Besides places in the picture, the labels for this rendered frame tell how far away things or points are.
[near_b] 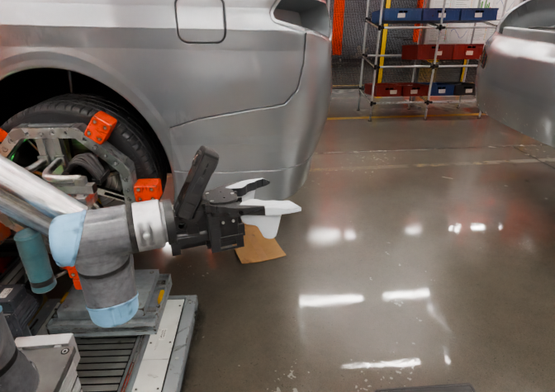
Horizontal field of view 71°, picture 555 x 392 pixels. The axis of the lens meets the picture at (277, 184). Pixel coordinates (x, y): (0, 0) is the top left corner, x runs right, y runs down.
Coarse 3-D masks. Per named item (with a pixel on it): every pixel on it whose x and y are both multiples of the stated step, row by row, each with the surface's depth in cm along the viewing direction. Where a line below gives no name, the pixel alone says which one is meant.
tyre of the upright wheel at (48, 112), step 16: (64, 96) 156; (80, 96) 157; (96, 96) 161; (32, 112) 142; (48, 112) 143; (64, 112) 143; (80, 112) 143; (96, 112) 146; (112, 112) 153; (128, 112) 162; (128, 128) 152; (144, 128) 163; (112, 144) 149; (128, 144) 149; (144, 144) 156; (160, 144) 172; (144, 160) 152; (160, 160) 168; (144, 176) 155; (160, 176) 166
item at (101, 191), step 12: (24, 144) 152; (12, 156) 150; (24, 156) 159; (36, 156) 170; (72, 156) 153; (96, 156) 153; (84, 168) 155; (108, 192) 160; (120, 192) 161; (96, 204) 162
